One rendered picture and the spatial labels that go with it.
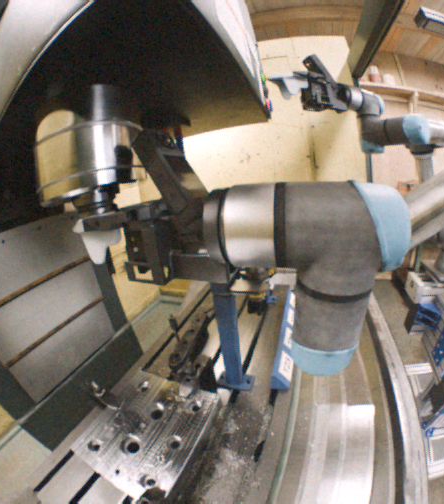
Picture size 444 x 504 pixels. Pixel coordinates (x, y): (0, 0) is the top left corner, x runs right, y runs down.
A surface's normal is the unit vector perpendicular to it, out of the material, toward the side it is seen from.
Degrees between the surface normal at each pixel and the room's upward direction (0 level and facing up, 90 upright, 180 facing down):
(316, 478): 8
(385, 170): 90
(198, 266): 90
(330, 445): 7
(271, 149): 90
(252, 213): 62
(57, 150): 90
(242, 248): 105
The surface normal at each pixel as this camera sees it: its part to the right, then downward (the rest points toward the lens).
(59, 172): 0.17, 0.29
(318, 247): -0.32, 0.53
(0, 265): 0.93, 0.00
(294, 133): -0.34, 0.33
